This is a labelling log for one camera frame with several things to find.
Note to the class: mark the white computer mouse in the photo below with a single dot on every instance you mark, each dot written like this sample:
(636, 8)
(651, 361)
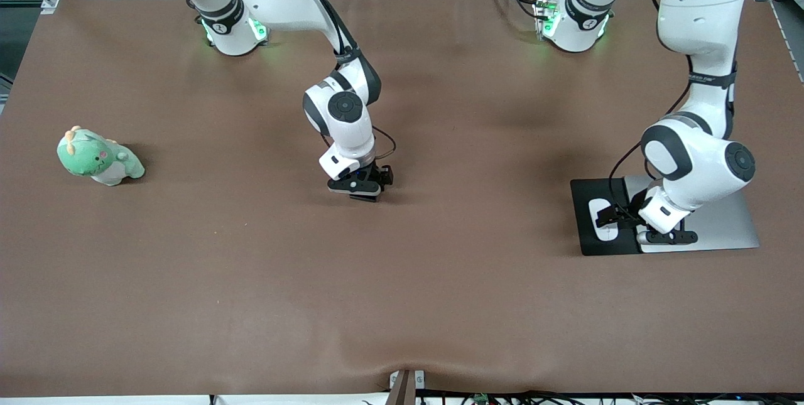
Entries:
(604, 233)

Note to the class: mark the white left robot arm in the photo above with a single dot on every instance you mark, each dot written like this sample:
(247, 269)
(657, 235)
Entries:
(703, 16)

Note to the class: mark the black mouse pad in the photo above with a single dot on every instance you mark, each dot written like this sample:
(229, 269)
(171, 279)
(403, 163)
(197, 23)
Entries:
(581, 229)

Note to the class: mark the silver closed laptop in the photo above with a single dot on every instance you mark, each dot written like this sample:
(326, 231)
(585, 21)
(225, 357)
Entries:
(728, 229)

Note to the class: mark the green plush dinosaur toy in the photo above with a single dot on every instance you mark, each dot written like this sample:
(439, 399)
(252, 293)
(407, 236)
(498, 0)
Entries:
(94, 163)

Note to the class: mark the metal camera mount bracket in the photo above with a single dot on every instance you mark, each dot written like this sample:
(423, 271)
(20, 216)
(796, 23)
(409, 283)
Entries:
(402, 389)

